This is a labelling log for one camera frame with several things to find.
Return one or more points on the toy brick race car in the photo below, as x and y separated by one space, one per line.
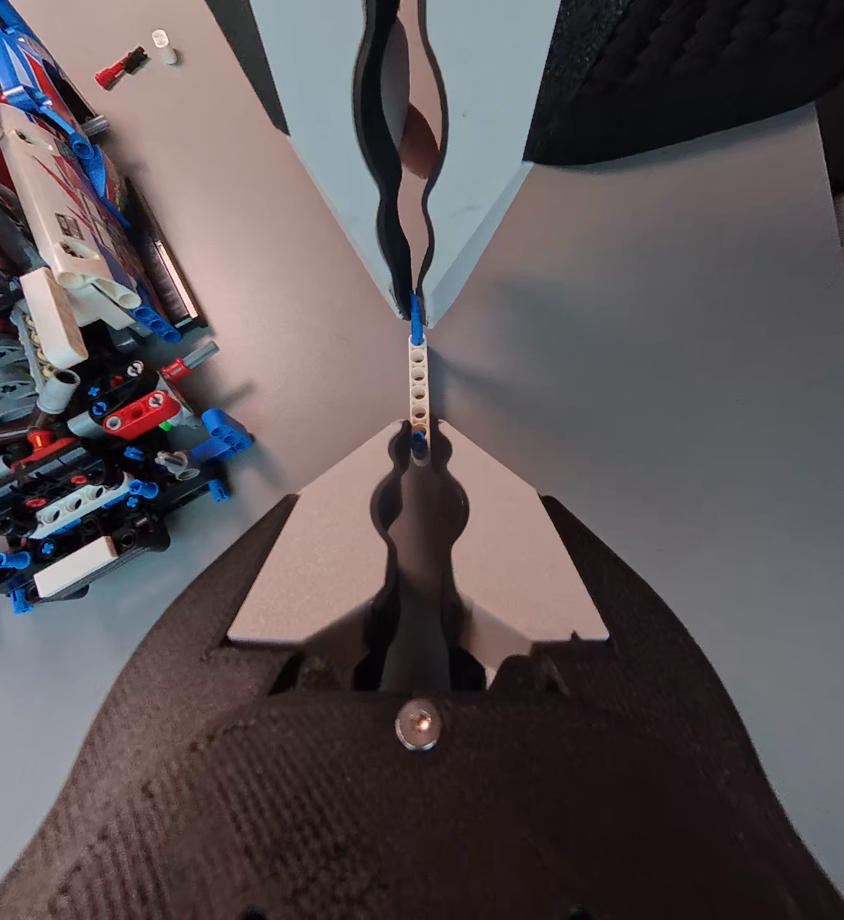
48 215

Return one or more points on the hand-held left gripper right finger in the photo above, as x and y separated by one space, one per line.
530 575

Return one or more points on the blue connector pin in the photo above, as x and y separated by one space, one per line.
419 444
416 314

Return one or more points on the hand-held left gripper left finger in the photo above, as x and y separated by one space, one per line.
307 575

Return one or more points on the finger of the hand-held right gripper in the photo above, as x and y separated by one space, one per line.
494 93
314 93

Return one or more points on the black red axle pin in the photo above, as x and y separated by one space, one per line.
122 68

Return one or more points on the person's right hand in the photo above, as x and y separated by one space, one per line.
422 144

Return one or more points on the black chair armrest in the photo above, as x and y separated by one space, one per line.
680 72

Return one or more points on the white translucent toy cylinder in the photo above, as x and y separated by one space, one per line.
165 47

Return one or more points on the white perforated toy beam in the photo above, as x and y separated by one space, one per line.
418 381

